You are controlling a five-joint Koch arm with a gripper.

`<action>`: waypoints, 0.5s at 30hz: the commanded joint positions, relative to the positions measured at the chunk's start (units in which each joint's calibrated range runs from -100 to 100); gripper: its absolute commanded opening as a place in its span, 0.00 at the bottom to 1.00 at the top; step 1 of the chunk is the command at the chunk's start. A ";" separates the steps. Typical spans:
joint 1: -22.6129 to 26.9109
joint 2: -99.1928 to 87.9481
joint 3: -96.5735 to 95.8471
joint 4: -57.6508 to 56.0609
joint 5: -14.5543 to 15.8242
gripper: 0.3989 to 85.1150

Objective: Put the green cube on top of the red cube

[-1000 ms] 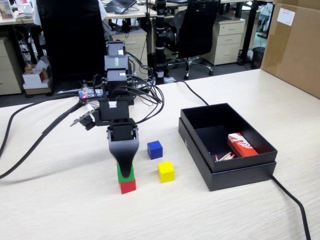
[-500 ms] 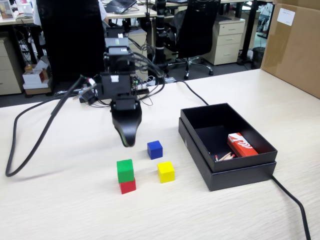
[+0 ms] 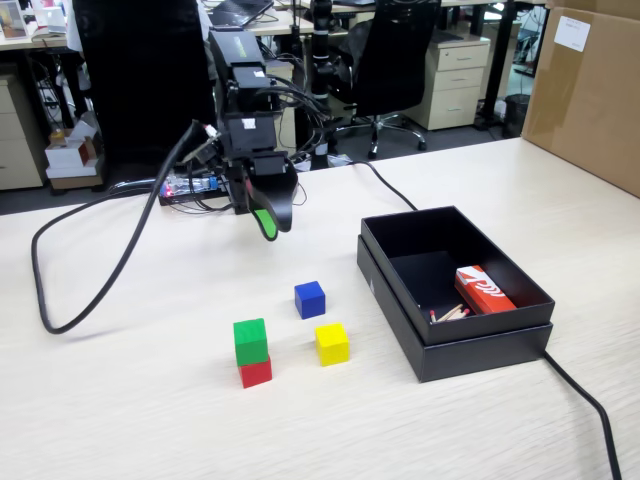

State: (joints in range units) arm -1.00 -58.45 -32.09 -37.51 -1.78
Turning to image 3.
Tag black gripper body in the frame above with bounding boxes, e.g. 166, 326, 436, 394
222, 112, 289, 216

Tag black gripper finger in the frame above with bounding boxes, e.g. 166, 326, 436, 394
252, 172, 300, 234
249, 205, 280, 243

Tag green wooden cube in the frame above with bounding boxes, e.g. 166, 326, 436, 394
232, 318, 269, 367

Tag blue wooden cube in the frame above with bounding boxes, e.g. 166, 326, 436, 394
293, 280, 327, 320

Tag yellow wooden cube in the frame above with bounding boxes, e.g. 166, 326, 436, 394
314, 322, 350, 368

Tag red wooden cube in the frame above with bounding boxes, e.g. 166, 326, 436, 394
237, 354, 274, 390

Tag beige narrow drawer cabinet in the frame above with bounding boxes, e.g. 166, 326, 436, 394
264, 59, 297, 151

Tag circuit board with red LED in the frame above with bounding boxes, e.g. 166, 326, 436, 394
158, 173, 232, 207

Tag black vertical pole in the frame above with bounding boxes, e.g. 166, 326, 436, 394
308, 0, 335, 170

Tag black solid back office chair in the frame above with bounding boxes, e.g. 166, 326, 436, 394
71, 0, 219, 174

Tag black open laptop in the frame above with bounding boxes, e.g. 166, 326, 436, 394
207, 0, 277, 27

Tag black mesh office chair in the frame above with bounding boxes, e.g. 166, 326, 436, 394
335, 0, 442, 160

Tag white boxes stack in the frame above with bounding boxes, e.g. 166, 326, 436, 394
43, 125, 105, 192

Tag orange white matchbox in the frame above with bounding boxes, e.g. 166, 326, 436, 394
453, 264, 518, 317

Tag beige wide drawer cabinet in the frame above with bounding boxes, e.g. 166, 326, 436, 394
0, 74, 47, 192

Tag black cardboard box tray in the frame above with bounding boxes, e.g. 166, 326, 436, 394
360, 204, 557, 346

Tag black waste bin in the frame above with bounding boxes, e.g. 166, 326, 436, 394
501, 93, 532, 140

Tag black open box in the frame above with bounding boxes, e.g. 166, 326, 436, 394
356, 234, 554, 384

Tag framed picture stand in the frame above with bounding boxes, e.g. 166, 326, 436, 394
0, 0, 30, 41

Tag large brown cardboard box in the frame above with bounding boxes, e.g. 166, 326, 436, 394
519, 0, 640, 199

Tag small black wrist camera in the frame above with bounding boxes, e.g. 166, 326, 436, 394
191, 133, 225, 167

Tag thin black wire bundle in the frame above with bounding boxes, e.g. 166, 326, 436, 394
167, 74, 334, 214

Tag thick black looped cable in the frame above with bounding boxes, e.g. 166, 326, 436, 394
30, 118, 211, 336

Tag beige drawer cabinet silver handles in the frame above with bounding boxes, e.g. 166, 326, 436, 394
407, 37, 492, 132

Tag thick black power cable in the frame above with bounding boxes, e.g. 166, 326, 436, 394
329, 159, 624, 480

